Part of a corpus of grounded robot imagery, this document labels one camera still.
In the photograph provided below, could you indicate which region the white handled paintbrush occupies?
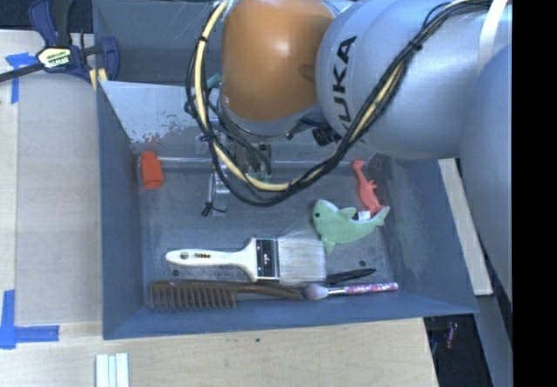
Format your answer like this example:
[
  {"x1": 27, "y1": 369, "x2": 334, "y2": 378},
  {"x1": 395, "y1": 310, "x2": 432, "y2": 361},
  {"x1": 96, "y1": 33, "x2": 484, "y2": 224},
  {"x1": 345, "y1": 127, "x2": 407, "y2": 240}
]
[{"x1": 164, "y1": 237, "x2": 328, "y2": 284}]

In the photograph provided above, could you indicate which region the pink handled makeup brush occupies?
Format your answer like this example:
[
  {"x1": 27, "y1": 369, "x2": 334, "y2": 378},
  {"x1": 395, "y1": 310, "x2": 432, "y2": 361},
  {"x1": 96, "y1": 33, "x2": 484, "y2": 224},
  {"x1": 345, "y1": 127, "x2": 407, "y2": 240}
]
[{"x1": 303, "y1": 281, "x2": 399, "y2": 303}]

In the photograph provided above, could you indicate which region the black slender tool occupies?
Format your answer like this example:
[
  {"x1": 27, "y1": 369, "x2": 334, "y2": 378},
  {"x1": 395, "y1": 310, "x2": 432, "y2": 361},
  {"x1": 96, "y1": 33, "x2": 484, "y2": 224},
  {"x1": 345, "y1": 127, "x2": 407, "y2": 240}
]
[{"x1": 323, "y1": 268, "x2": 378, "y2": 284}]

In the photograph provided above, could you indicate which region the grey metal bin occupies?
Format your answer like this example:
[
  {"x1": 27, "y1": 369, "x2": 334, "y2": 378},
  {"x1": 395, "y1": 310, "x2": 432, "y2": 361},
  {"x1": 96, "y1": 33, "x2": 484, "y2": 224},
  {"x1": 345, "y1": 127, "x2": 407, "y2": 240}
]
[{"x1": 91, "y1": 0, "x2": 480, "y2": 341}]

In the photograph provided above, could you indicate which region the green toy shark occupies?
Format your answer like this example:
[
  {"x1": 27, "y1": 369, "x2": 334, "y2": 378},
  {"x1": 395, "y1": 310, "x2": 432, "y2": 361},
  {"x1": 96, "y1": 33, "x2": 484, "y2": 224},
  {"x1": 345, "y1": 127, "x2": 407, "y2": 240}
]
[{"x1": 310, "y1": 198, "x2": 392, "y2": 256}]

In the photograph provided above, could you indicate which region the orange toy dinosaur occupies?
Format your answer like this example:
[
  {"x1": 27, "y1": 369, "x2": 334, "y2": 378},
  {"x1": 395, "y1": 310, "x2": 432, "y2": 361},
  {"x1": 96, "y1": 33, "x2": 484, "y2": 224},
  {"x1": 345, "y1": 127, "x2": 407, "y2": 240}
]
[{"x1": 351, "y1": 159, "x2": 386, "y2": 217}]

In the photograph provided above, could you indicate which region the orange-red plastic block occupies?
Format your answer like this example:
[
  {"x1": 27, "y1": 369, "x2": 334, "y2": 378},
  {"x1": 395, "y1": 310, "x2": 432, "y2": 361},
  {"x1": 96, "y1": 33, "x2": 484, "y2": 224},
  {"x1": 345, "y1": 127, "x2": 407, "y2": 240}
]
[{"x1": 139, "y1": 150, "x2": 165, "y2": 190}]

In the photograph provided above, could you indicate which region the brown plastic comb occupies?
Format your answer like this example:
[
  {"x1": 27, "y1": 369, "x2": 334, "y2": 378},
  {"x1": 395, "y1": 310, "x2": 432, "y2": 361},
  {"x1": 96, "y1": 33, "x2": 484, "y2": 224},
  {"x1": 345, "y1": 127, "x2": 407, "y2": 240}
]
[{"x1": 147, "y1": 279, "x2": 305, "y2": 312}]

